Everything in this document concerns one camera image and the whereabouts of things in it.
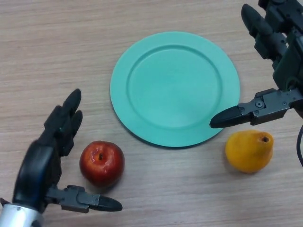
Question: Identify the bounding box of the red apple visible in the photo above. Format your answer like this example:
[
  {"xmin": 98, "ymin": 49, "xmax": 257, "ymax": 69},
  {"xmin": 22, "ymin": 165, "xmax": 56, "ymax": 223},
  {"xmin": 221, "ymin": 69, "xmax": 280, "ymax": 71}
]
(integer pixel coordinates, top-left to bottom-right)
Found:
[{"xmin": 79, "ymin": 140, "xmax": 125, "ymax": 187}]

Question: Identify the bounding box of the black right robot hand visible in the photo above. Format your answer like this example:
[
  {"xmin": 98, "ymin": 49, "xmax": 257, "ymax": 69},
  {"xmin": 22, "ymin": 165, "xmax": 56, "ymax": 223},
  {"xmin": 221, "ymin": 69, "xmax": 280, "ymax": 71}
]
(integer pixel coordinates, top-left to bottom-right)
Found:
[{"xmin": 210, "ymin": 0, "xmax": 303, "ymax": 129}]

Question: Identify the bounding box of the green round plate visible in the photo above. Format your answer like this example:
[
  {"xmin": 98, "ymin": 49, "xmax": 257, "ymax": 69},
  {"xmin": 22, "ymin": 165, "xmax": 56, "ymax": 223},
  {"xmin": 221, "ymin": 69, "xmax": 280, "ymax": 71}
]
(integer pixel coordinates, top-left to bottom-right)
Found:
[{"xmin": 109, "ymin": 31, "xmax": 241, "ymax": 149}]

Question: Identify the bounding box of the yellow pear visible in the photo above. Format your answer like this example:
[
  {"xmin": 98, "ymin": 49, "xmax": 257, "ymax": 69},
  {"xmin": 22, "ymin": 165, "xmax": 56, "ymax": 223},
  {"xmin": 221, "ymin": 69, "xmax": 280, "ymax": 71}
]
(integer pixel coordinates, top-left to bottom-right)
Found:
[{"xmin": 224, "ymin": 129, "xmax": 275, "ymax": 175}]

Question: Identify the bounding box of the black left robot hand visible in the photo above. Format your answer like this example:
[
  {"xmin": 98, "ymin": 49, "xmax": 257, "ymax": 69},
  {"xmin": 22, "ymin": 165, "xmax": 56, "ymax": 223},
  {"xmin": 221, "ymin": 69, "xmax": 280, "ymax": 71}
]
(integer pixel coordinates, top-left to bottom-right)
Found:
[{"xmin": 13, "ymin": 88, "xmax": 123, "ymax": 213}]

